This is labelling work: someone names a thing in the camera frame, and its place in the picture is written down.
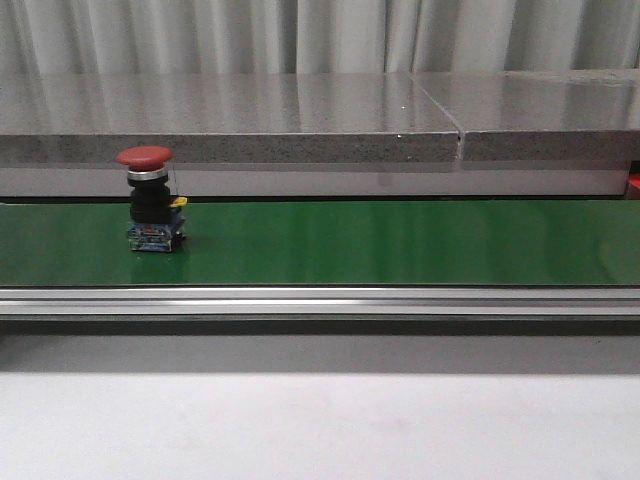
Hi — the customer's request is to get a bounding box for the grey granite slab left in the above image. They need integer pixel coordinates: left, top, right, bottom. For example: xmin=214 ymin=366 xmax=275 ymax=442
xmin=1 ymin=74 xmax=458 ymax=166

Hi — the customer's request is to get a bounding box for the grey granite slab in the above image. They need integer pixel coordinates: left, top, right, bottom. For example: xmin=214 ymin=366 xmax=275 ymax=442
xmin=412 ymin=69 xmax=639 ymax=166
xmin=1 ymin=74 xmax=458 ymax=166

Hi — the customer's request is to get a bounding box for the grey granite slab right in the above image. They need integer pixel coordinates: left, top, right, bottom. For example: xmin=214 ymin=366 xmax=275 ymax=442
xmin=412 ymin=69 xmax=639 ymax=166

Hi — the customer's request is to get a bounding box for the green conveyor belt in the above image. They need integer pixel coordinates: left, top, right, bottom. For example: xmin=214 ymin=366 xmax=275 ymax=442
xmin=1 ymin=200 xmax=639 ymax=287

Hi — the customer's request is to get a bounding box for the red plastic tray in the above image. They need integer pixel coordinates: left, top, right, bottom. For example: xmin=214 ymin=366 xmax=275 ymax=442
xmin=624 ymin=172 xmax=640 ymax=200

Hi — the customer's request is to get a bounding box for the grey pleated curtain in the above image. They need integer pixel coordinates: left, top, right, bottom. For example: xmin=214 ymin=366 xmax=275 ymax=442
xmin=1 ymin=1 xmax=639 ymax=75

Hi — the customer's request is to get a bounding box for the aluminium conveyor frame rail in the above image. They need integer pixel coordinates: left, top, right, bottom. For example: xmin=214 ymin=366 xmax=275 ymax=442
xmin=1 ymin=286 xmax=639 ymax=320

